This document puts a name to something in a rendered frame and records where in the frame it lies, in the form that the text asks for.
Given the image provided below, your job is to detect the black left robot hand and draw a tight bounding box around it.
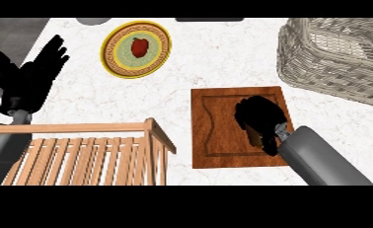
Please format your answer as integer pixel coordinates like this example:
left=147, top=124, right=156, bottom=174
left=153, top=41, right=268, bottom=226
left=0, top=34, right=71, bottom=115

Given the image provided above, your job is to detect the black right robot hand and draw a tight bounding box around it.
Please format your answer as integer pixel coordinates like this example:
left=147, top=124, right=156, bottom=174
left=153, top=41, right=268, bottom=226
left=233, top=95, right=289, bottom=157

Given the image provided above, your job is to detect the brown sweet potato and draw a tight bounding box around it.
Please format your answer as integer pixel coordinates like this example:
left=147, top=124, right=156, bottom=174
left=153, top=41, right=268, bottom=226
left=242, top=122, right=265, bottom=149

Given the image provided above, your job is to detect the brown wooden cutting board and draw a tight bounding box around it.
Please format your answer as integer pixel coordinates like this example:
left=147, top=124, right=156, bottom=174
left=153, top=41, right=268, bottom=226
left=189, top=86, right=296, bottom=170

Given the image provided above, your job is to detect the grey wicker basket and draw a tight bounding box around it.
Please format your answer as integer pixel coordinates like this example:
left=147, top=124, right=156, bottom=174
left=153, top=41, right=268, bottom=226
left=276, top=18, right=373, bottom=106

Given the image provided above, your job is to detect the grey round object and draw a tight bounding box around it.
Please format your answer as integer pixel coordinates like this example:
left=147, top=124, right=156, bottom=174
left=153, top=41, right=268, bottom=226
left=74, top=18, right=113, bottom=27

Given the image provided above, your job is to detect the yellow patterned plate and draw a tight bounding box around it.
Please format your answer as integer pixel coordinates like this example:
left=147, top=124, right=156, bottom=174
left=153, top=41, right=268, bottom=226
left=99, top=20, right=174, bottom=80

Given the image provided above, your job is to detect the red bell pepper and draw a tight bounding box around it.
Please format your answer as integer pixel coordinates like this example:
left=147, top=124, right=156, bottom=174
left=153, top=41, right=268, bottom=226
left=130, top=37, right=150, bottom=59

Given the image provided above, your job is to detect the pale wooden slatted crate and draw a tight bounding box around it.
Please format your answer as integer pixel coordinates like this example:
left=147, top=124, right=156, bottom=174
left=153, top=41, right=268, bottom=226
left=0, top=116, right=178, bottom=187

